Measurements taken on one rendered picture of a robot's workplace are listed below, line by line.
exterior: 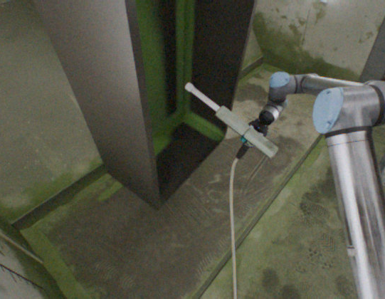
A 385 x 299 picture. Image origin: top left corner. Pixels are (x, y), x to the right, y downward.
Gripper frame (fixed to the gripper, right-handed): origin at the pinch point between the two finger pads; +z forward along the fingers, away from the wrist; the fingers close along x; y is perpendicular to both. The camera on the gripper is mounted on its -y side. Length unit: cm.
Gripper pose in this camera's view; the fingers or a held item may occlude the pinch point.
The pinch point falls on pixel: (248, 140)
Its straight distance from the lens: 109.7
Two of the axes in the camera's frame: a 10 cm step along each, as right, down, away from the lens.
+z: -5.1, 5.9, -6.2
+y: -3.5, 5.2, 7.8
